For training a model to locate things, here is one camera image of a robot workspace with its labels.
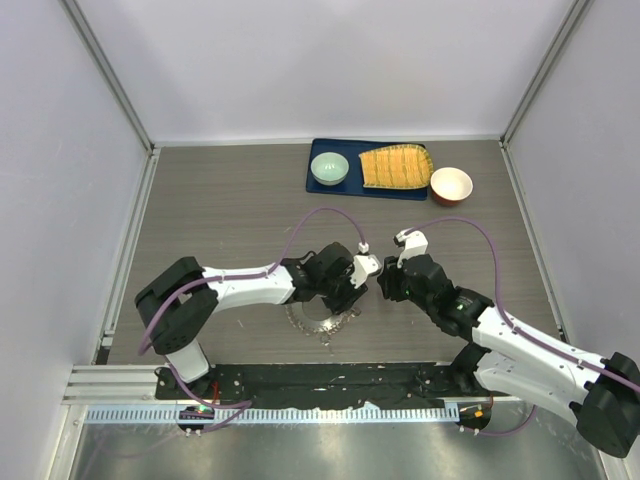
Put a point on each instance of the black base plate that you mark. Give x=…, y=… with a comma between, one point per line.
x=336, y=386

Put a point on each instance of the metal disc with keyrings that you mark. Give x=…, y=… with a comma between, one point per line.
x=323, y=328

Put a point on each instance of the slotted white cable duct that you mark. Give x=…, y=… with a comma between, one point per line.
x=192, y=415

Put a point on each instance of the brown bowl white inside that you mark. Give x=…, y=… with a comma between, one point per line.
x=450, y=186

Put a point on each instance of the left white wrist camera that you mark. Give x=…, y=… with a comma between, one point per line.
x=364, y=266

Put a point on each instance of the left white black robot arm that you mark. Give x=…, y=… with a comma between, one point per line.
x=176, y=305

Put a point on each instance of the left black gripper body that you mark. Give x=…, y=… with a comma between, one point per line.
x=337, y=294

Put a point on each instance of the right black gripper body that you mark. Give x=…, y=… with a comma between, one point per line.
x=397, y=286

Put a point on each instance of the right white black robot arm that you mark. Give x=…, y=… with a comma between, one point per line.
x=599, y=396

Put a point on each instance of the pale green bowl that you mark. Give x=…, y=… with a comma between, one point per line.
x=329, y=168

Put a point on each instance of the dark blue tray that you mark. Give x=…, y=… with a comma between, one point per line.
x=352, y=185

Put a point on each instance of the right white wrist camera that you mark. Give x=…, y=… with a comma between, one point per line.
x=412, y=243

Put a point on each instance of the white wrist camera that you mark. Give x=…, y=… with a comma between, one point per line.
x=364, y=266
x=412, y=243

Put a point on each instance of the yellow woven bamboo basket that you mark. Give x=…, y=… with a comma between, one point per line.
x=397, y=167

